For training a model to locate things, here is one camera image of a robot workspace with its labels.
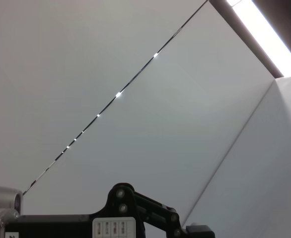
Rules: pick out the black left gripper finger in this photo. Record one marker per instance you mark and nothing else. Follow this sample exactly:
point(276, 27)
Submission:
point(170, 220)

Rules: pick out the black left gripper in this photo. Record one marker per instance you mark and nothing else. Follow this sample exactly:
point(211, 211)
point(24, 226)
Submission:
point(61, 226)

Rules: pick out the ceiling light strip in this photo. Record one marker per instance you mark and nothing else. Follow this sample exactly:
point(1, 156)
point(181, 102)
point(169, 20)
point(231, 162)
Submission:
point(267, 34)

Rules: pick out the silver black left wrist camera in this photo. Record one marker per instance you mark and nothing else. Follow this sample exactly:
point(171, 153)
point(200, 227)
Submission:
point(1, 198)

